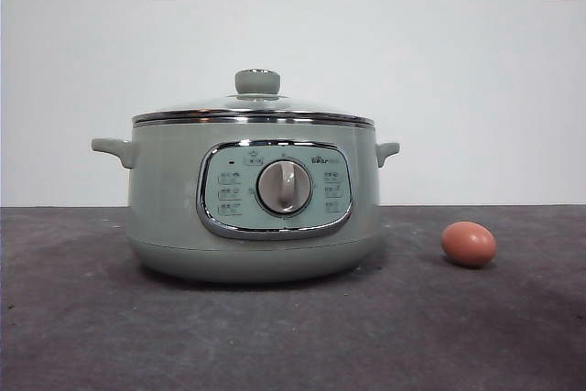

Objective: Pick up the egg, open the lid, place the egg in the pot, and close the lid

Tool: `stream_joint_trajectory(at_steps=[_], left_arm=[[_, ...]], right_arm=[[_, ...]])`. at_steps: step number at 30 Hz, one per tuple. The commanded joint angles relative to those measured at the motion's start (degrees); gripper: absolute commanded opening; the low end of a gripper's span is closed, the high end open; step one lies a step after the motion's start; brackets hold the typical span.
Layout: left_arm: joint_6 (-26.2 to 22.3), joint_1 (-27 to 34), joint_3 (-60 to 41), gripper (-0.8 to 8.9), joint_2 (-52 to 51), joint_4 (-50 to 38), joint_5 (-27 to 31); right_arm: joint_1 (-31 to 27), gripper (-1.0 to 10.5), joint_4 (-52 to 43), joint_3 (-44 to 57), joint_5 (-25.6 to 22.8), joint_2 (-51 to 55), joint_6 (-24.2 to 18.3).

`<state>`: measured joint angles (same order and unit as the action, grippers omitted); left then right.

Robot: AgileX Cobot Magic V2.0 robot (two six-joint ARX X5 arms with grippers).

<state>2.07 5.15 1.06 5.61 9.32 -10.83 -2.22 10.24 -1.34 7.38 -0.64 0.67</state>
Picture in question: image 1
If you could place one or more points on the glass lid with green knob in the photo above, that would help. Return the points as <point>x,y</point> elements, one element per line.
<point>257,82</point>

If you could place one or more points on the brown egg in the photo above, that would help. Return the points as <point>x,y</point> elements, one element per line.
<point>469,244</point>

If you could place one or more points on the sage green electric cooking pot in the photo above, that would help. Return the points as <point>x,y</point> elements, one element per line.
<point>165,189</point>

